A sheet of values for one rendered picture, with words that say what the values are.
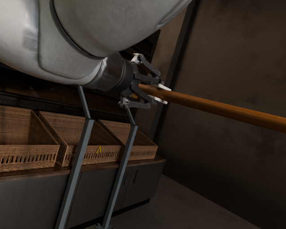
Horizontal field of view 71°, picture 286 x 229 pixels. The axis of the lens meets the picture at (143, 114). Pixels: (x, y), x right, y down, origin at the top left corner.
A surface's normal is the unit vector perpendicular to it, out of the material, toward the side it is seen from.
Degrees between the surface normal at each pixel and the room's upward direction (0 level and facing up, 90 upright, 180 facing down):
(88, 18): 133
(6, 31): 105
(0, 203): 90
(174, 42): 90
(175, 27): 90
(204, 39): 90
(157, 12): 143
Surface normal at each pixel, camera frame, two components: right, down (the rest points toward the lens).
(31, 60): 0.34, 0.81
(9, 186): 0.76, 0.26
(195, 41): -0.61, -0.14
